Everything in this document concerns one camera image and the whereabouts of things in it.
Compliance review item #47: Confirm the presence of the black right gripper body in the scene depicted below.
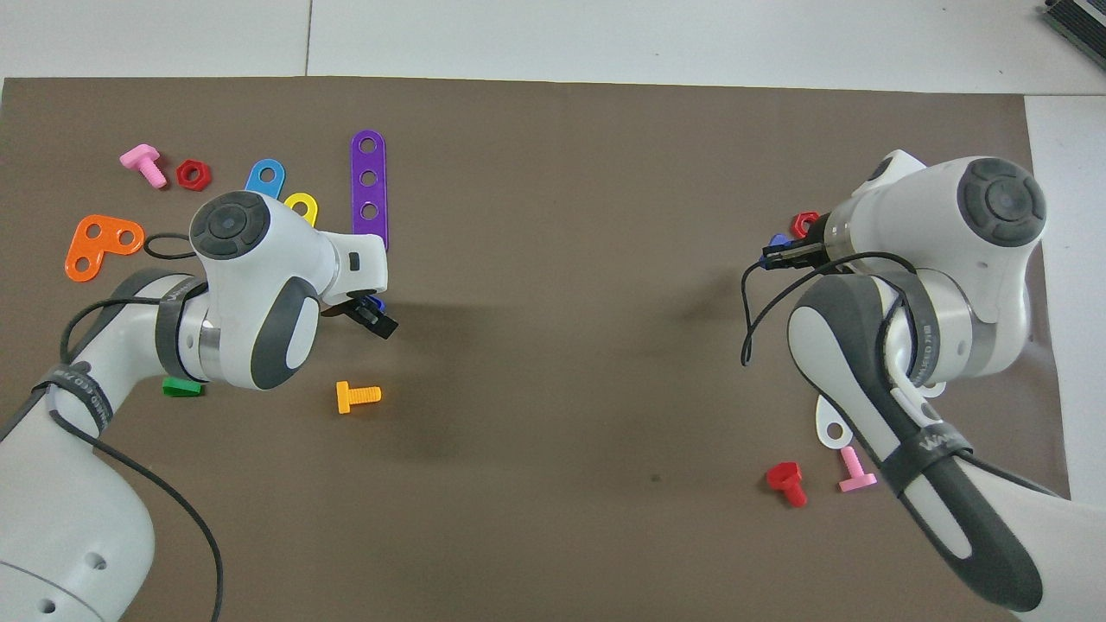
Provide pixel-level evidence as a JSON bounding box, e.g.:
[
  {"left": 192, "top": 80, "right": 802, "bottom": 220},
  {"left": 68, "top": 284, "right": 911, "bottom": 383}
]
[{"left": 795, "top": 213, "right": 835, "bottom": 265}]

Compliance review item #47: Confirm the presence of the white curved perforated plate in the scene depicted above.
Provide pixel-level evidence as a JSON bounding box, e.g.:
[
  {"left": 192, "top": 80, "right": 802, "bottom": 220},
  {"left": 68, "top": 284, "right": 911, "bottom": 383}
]
[{"left": 815, "top": 380, "right": 947, "bottom": 450}]

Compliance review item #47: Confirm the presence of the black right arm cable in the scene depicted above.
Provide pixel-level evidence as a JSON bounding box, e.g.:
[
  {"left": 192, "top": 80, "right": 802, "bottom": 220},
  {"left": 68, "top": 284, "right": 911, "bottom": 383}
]
[{"left": 741, "top": 251, "right": 1072, "bottom": 498}]

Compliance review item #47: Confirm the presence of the red plastic screw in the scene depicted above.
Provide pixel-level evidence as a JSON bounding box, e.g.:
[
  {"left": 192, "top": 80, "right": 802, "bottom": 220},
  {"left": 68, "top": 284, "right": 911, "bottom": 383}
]
[{"left": 766, "top": 461, "right": 809, "bottom": 508}]

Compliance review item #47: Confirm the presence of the purple four-hole plastic strip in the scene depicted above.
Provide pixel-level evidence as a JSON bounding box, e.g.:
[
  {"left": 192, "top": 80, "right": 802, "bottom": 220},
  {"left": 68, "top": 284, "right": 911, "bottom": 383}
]
[{"left": 350, "top": 130, "right": 390, "bottom": 251}]

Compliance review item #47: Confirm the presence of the pink plastic screw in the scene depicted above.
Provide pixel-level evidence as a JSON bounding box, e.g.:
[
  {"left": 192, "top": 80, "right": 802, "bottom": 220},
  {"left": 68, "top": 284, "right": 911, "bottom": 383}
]
[
  {"left": 838, "top": 446, "right": 878, "bottom": 493},
  {"left": 119, "top": 144, "right": 168, "bottom": 189}
]

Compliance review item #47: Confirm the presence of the orange plastic screw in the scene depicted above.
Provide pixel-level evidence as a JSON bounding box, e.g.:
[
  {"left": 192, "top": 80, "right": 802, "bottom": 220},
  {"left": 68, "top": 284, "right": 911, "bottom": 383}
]
[{"left": 335, "top": 381, "right": 382, "bottom": 415}]

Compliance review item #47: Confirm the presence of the brown table mat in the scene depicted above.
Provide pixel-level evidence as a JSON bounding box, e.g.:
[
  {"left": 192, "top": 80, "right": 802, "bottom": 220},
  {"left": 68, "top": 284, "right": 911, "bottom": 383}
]
[{"left": 0, "top": 76, "right": 1072, "bottom": 622}]

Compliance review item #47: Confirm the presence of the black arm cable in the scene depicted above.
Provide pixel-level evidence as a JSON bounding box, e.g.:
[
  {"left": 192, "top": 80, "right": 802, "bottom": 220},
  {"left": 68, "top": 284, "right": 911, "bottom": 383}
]
[
  {"left": 741, "top": 251, "right": 1072, "bottom": 498},
  {"left": 35, "top": 232, "right": 226, "bottom": 622}
]

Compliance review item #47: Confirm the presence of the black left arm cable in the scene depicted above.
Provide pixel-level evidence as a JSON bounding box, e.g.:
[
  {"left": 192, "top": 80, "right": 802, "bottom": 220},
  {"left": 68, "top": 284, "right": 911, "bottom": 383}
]
[{"left": 35, "top": 232, "right": 226, "bottom": 622}]

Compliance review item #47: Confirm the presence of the black ribbed device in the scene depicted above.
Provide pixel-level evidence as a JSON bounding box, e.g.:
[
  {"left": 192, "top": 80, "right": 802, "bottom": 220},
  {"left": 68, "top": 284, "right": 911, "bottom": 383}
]
[{"left": 1041, "top": 0, "right": 1106, "bottom": 70}]

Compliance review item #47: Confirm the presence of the orange heart-shaped plastic plate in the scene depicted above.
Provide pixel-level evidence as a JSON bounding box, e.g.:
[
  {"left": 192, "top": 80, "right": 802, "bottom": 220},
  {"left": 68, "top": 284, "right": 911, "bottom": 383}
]
[{"left": 65, "top": 214, "right": 146, "bottom": 282}]

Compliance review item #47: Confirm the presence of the blue two-hole plastic strip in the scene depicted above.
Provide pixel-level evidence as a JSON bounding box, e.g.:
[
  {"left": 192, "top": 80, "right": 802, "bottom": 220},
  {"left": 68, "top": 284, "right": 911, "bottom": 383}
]
[{"left": 245, "top": 159, "right": 287, "bottom": 198}]

